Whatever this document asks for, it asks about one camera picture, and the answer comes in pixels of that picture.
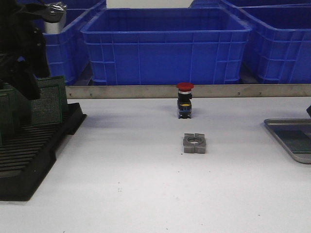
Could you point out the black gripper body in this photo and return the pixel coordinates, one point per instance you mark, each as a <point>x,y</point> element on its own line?
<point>22,43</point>

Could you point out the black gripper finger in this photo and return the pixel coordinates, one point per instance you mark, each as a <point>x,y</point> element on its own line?
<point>308,110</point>
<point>21,77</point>
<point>1,84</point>

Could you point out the green perforated board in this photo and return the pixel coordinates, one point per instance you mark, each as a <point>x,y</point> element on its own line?
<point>296,141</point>
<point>45,106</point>

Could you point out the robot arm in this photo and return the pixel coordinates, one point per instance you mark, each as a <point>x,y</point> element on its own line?
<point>54,20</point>

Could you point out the rear left green board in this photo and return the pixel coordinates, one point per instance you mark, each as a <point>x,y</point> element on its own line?
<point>8,86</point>

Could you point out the left edge green board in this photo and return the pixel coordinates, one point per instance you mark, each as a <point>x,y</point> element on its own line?
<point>3,115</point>

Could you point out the silver metal tray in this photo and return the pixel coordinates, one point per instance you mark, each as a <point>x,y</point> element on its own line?
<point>303,125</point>

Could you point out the middle left green board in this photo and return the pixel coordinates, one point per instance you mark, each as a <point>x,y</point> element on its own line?
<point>12,121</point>

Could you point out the rear right green board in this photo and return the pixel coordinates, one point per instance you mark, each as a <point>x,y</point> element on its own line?
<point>60,81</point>

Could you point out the black slotted board rack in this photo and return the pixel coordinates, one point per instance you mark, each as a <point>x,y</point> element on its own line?
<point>27,157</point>

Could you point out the left blue plastic bin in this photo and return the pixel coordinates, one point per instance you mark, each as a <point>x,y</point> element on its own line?
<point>66,52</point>

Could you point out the blue plastic bin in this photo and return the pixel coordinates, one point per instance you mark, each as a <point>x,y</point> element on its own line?
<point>165,46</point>
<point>279,46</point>
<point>66,52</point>

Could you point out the right blue plastic bin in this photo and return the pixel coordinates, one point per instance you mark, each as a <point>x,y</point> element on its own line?
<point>279,46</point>

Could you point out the centre blue plastic bin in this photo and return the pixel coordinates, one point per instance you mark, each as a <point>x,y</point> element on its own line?
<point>165,46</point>

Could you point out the grey square metal nut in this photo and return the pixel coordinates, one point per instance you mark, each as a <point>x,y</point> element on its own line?
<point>194,143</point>

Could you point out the red emergency stop button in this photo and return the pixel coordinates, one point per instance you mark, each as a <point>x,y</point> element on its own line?
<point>184,100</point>

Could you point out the far right blue bin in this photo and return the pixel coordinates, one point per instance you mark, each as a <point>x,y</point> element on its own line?
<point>244,3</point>

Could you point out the steel table edge rail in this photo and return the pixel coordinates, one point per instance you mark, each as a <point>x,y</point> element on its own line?
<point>199,91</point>

